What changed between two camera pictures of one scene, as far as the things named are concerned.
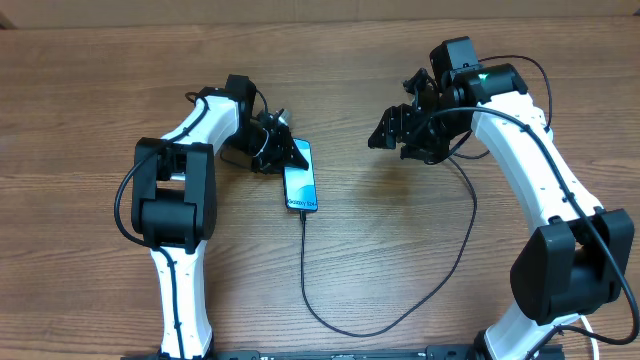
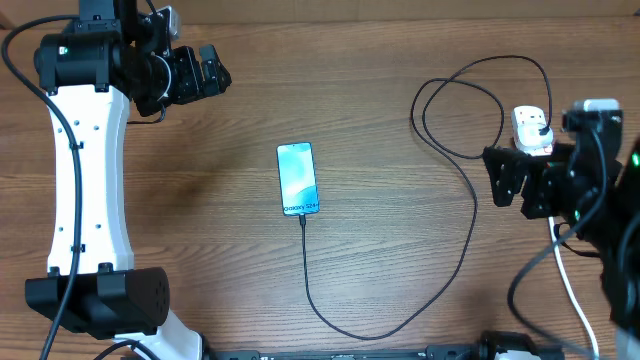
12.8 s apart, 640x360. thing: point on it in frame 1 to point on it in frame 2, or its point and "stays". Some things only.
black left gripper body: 268,148 to 185,82
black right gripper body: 425,140 to 540,192
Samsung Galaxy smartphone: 299,184 stays
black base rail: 440,352 stays
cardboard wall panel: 59,14 stays
